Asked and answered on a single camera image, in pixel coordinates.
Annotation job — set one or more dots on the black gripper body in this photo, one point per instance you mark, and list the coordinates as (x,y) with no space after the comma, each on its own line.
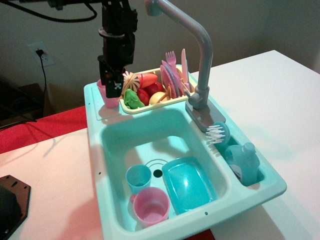
(118,51)

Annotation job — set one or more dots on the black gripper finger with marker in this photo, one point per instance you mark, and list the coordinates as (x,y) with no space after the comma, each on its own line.
(114,84)

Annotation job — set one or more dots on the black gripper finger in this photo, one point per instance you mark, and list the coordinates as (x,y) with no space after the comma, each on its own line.
(102,72)

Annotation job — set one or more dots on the small pink plastic cup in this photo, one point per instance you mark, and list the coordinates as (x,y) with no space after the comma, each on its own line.
(110,103)

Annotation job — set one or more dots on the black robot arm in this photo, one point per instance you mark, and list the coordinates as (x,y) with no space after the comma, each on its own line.
(119,22)

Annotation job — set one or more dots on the blue plastic cup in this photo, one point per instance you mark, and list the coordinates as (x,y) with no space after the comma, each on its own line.
(138,177)

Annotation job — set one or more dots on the teal toy sink unit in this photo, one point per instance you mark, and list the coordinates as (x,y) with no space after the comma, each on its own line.
(168,142)

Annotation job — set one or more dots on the purple striped toy ball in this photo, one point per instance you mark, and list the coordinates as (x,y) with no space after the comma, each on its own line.
(130,81)

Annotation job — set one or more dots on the green toy pepper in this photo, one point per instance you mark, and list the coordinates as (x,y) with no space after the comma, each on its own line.
(132,100)

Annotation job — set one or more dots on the orange toy carrot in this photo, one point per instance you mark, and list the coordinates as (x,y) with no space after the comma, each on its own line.
(146,79)

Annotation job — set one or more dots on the dark red toy fruit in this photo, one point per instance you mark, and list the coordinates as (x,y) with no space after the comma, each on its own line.
(143,96)

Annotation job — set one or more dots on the red toy apple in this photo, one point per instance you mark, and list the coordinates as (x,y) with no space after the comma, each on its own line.
(154,88)

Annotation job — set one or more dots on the yellow toy fruit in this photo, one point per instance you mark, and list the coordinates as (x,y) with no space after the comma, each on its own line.
(158,97)

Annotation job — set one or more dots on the pink toy fork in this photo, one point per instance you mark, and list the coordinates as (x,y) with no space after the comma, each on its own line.
(171,60)

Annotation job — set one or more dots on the cream dish rack basket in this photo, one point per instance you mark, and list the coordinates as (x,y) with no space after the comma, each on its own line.
(187,87)

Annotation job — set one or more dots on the pink toy plates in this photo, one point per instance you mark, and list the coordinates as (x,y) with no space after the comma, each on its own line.
(169,80)

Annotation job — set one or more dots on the pink toy knife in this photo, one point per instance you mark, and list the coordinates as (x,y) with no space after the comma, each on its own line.
(184,67)

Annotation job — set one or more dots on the grey toy faucet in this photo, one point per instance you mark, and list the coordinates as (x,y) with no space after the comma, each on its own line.
(203,112)

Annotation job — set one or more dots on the red cloth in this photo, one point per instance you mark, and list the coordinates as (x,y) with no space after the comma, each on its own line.
(45,128)

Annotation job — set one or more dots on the teal dish brush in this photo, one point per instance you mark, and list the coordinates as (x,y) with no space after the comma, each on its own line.
(218,134)

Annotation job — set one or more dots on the teal rectangular plastic tray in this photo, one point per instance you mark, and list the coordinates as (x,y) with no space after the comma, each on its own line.
(187,184)

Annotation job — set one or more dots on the pink plastic mug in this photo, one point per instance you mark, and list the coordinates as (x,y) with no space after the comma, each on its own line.
(150,206)

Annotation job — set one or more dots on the blue toy soap bottle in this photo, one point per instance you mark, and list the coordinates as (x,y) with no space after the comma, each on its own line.
(244,162)

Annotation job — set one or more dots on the white wall outlet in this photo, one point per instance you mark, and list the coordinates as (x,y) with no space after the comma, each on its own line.
(40,53)

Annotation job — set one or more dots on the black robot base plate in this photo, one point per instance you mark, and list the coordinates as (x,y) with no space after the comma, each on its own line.
(14,204)

